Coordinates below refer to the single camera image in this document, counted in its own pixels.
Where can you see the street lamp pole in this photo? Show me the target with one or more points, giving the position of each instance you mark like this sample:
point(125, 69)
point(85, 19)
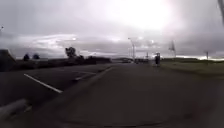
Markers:
point(132, 48)

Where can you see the dark asphalt path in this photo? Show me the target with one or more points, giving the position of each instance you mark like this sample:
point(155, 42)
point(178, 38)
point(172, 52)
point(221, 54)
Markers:
point(133, 96)

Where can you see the dark hedge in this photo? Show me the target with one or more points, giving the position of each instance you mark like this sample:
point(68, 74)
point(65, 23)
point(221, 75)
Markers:
point(63, 62)

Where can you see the pole with sign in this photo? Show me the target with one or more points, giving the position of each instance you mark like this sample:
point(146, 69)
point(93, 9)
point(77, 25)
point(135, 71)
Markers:
point(172, 49)

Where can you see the grey asphalt road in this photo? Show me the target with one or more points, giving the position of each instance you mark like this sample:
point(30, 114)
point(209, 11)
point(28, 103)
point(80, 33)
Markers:
point(50, 78)

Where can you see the dark round tree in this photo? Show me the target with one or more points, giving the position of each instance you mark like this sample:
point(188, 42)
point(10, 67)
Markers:
point(26, 57)
point(36, 56)

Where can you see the grass verge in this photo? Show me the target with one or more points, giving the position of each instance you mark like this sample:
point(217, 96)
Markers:
point(196, 66)

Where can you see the thin pole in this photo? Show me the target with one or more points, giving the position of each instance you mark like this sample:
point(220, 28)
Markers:
point(207, 55)

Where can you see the dark building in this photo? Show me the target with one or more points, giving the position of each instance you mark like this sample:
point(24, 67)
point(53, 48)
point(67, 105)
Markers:
point(6, 60)

